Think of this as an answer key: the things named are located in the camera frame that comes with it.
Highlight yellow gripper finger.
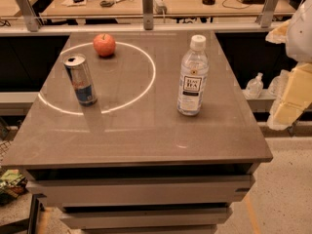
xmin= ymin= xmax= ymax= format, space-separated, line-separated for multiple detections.
xmin=265 ymin=20 xmax=290 ymax=44
xmin=267 ymin=63 xmax=312 ymax=131

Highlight clear plastic tea bottle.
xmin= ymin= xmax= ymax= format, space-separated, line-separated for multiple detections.
xmin=177 ymin=35 xmax=209 ymax=116

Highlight small clear bottle background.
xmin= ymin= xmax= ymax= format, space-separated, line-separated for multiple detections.
xmin=245 ymin=72 xmax=263 ymax=99

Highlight white power strip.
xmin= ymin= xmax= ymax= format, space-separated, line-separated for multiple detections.
xmin=153 ymin=0 xmax=167 ymax=15

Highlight grey drawer cabinet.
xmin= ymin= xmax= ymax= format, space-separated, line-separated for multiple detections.
xmin=28 ymin=175 xmax=254 ymax=234

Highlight red apple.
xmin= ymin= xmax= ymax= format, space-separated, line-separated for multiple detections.
xmin=93 ymin=33 xmax=116 ymax=57

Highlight red bull can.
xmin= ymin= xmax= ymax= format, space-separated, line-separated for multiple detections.
xmin=63 ymin=54 xmax=97 ymax=106

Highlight green snack bags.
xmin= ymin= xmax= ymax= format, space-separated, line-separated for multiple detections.
xmin=0 ymin=170 xmax=27 ymax=206

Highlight metal railing post right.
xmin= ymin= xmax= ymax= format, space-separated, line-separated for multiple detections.
xmin=258 ymin=0 xmax=279 ymax=28

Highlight metal railing post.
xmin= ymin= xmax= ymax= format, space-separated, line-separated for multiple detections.
xmin=142 ymin=0 xmax=153 ymax=30
xmin=258 ymin=0 xmax=279 ymax=28
xmin=16 ymin=0 xmax=41 ymax=32

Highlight metal railing post middle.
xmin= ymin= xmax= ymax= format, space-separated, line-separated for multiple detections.
xmin=142 ymin=0 xmax=153 ymax=30

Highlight metal railing post left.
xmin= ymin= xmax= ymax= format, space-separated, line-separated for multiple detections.
xmin=16 ymin=0 xmax=41 ymax=32

